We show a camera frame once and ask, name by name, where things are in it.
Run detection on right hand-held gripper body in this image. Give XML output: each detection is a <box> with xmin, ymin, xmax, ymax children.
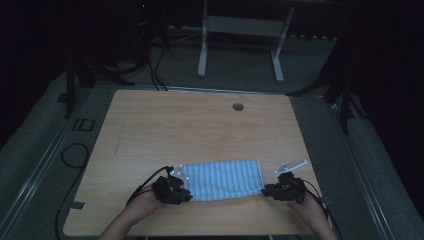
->
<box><xmin>273</xmin><ymin>159</ymin><xmax>310</xmax><ymax>205</ymax></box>

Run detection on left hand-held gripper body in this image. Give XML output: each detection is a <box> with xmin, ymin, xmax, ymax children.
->
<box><xmin>152</xmin><ymin>164</ymin><xmax>192</xmax><ymax>205</ymax></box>

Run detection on blue striped towel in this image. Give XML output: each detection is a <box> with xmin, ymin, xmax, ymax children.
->
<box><xmin>182</xmin><ymin>159</ymin><xmax>265</xmax><ymax>203</ymax></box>

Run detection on person's right hand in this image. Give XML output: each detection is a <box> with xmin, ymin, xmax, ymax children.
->
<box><xmin>287</xmin><ymin>191</ymin><xmax>327</xmax><ymax>229</ymax></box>

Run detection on person's left hand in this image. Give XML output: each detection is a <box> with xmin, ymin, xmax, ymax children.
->
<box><xmin>123</xmin><ymin>185</ymin><xmax>168</xmax><ymax>222</ymax></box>

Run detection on grey tape strip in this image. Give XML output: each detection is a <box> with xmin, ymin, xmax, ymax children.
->
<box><xmin>68</xmin><ymin>200</ymin><xmax>87</xmax><ymax>211</ymax></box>

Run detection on black metal stand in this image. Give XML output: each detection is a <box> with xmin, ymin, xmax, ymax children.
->
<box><xmin>287</xmin><ymin>31</ymin><xmax>369</xmax><ymax>135</ymax></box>
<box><xmin>57</xmin><ymin>54</ymin><xmax>136</xmax><ymax>120</ymax></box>

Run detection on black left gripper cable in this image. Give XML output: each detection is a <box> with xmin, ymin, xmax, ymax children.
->
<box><xmin>125</xmin><ymin>165</ymin><xmax>175</xmax><ymax>207</ymax></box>

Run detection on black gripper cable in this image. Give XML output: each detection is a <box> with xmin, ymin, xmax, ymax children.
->
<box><xmin>301</xmin><ymin>179</ymin><xmax>344</xmax><ymax>240</ymax></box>
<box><xmin>125</xmin><ymin>165</ymin><xmax>175</xmax><ymax>207</ymax></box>

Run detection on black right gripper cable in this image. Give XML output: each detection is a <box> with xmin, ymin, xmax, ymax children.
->
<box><xmin>301</xmin><ymin>179</ymin><xmax>344</xmax><ymax>240</ymax></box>

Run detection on metal floor rail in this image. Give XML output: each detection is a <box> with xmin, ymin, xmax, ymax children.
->
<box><xmin>324</xmin><ymin>98</ymin><xmax>398</xmax><ymax>240</ymax></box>
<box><xmin>0</xmin><ymin>89</ymin><xmax>98</xmax><ymax>240</ymax></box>

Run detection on black cable loop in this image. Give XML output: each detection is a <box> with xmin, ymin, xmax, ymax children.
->
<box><xmin>60</xmin><ymin>142</ymin><xmax>91</xmax><ymax>169</ymax></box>

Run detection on black floor cables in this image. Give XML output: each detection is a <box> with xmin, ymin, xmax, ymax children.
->
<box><xmin>145</xmin><ymin>42</ymin><xmax>169</xmax><ymax>92</ymax></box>

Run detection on white desk frame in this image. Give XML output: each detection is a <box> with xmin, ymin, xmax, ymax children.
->
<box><xmin>197</xmin><ymin>0</ymin><xmax>296</xmax><ymax>84</ymax></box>

